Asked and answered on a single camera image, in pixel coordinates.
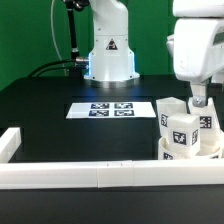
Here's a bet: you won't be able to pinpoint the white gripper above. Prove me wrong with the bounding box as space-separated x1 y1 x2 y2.
167 0 224 108

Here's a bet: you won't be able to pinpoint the white round stool seat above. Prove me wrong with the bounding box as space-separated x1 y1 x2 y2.
158 137 224 160

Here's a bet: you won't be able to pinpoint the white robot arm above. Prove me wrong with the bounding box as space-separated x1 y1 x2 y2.
84 0 224 107

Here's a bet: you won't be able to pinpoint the white U-shaped fence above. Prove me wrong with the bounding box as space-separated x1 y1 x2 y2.
0 128 224 189

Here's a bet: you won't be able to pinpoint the white marker sheet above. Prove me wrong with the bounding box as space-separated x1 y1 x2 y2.
66 102 155 119

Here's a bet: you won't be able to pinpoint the black cables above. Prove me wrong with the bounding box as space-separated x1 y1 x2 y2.
27 59 89 79

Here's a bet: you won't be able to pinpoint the white cable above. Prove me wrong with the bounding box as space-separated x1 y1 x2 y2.
50 0 70 78

